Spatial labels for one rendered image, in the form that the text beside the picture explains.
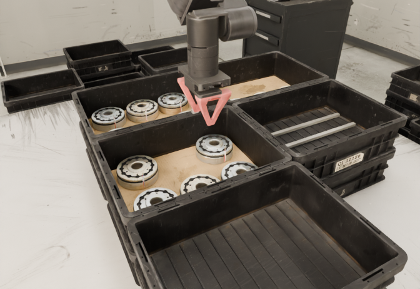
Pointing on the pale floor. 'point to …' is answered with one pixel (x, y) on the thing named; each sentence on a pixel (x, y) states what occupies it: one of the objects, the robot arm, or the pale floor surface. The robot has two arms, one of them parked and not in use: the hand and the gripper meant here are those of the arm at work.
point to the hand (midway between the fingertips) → (204, 114)
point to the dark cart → (300, 27)
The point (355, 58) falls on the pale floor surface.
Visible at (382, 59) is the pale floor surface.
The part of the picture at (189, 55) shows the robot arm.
